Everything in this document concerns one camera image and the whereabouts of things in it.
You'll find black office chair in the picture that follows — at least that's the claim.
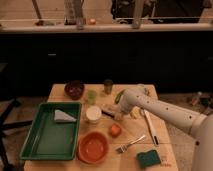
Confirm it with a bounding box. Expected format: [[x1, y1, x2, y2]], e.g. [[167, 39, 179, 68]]
[[0, 63, 34, 171]]

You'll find white cup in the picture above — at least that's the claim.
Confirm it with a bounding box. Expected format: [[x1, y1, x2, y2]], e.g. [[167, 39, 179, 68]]
[[86, 106, 102, 123]]

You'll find metal tin can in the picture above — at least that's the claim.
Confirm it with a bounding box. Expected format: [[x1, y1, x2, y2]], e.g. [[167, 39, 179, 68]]
[[104, 79, 113, 95]]

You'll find orange ball on counter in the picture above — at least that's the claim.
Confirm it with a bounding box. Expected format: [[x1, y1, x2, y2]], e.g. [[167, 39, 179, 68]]
[[89, 18, 97, 25]]

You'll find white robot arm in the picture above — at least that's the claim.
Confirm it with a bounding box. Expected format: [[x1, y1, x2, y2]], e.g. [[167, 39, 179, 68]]
[[118, 85, 213, 171]]

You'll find teal sponge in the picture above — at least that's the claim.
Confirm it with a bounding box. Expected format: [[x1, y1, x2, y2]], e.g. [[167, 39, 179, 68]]
[[136, 150, 161, 169]]

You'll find orange bowl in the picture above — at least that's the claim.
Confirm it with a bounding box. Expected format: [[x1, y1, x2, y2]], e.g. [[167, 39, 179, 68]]
[[77, 132, 109, 164]]

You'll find red grapes toy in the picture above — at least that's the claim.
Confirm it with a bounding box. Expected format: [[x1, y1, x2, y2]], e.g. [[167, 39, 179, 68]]
[[138, 84, 149, 96]]

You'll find orange tomato toy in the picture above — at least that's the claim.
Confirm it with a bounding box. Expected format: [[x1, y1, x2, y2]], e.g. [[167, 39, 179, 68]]
[[109, 124, 122, 137]]

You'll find green translucent cup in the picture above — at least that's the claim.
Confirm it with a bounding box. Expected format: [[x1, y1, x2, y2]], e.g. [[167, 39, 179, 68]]
[[86, 90, 97, 105]]

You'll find green chili pepper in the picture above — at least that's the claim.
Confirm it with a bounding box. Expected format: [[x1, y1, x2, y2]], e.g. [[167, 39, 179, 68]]
[[114, 89, 125, 104]]

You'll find grey folded cloth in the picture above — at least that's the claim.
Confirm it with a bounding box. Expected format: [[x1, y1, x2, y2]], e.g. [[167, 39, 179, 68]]
[[54, 109, 77, 122]]

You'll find yellow banana toy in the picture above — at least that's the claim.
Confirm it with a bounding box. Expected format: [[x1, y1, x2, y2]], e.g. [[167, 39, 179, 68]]
[[130, 107, 139, 119]]

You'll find green plastic tray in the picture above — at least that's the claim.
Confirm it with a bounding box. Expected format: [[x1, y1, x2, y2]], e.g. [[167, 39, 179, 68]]
[[20, 102, 82, 160]]

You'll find silver fork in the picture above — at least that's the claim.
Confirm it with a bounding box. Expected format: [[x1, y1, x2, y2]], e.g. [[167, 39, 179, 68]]
[[116, 135, 146, 154]]

